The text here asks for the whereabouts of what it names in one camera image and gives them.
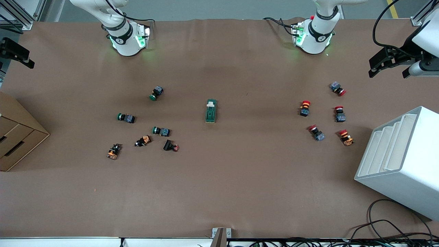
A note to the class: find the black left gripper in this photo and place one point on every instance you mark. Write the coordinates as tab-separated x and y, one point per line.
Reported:
408	46

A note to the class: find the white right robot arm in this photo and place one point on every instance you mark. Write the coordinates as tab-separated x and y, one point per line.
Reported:
125	37

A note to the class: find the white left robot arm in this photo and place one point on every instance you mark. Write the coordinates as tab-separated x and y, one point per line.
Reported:
313	34

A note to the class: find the red button with blue block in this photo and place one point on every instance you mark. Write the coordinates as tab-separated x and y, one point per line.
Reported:
316	133
337	88
340	114

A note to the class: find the brown cardboard drawer box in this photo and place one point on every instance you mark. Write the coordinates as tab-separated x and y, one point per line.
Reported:
20	137

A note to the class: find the red button with orange block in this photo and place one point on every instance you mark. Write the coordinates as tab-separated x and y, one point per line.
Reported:
304	108
346	137

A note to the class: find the white slotted organizer box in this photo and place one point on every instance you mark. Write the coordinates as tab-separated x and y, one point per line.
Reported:
408	171

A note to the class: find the green mushroom push button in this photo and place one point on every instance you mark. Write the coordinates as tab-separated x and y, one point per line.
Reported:
161	131
126	118
156	93

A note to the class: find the black square button red terminals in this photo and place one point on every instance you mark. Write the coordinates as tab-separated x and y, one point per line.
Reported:
169	145

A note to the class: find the aluminium frame profile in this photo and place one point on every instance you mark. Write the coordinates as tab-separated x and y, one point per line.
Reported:
423	12
20	13

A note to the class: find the black orange selector switch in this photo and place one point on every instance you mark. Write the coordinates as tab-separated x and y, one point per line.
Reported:
114	151
143	141

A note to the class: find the white table edge rail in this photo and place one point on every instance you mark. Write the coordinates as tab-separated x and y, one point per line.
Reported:
68	242

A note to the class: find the metal table edge bracket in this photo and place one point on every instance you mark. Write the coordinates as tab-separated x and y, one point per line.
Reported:
221	236

